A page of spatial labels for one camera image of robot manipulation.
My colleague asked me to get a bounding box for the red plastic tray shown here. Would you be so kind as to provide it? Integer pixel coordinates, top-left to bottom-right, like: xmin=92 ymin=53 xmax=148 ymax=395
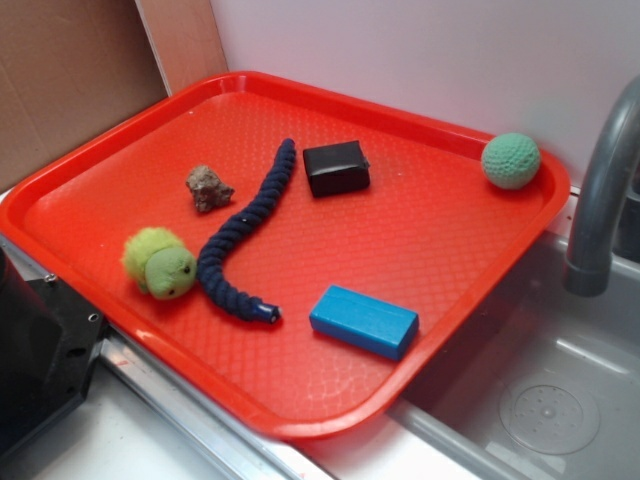
xmin=1 ymin=72 xmax=570 ymax=439

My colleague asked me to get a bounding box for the grey faucet spout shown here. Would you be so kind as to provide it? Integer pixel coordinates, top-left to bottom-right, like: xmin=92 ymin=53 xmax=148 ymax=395
xmin=563 ymin=78 xmax=639 ymax=297

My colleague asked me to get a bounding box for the brown cardboard panel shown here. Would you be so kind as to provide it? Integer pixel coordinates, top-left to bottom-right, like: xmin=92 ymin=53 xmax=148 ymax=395
xmin=1 ymin=1 xmax=227 ymax=191

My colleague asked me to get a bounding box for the blue rectangular block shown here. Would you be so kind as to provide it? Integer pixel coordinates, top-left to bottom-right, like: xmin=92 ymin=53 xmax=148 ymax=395
xmin=309 ymin=285 xmax=419 ymax=361

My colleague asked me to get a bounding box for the grey plastic sink basin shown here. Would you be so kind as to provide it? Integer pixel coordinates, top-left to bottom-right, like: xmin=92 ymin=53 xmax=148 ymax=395
xmin=389 ymin=199 xmax=639 ymax=479

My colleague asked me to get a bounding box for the green plush toy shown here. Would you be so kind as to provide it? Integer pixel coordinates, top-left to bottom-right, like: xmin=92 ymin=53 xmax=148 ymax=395
xmin=121 ymin=227 xmax=197 ymax=301

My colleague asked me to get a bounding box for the green dimpled ball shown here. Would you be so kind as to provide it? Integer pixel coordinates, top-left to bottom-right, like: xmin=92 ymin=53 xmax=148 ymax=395
xmin=481 ymin=132 xmax=541 ymax=190

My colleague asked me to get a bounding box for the black rectangular block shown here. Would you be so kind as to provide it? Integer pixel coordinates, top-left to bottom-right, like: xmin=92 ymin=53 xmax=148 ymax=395
xmin=303 ymin=140 xmax=371 ymax=198

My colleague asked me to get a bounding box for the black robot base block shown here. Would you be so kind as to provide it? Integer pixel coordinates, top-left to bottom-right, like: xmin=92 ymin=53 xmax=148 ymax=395
xmin=1 ymin=252 xmax=106 ymax=460

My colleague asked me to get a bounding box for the brown grey rock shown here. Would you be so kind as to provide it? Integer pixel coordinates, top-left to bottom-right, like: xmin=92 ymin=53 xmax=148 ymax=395
xmin=185 ymin=165 xmax=235 ymax=213

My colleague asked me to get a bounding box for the dark blue twisted rope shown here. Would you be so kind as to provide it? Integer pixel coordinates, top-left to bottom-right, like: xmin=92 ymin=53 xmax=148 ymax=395
xmin=196 ymin=137 xmax=283 ymax=325

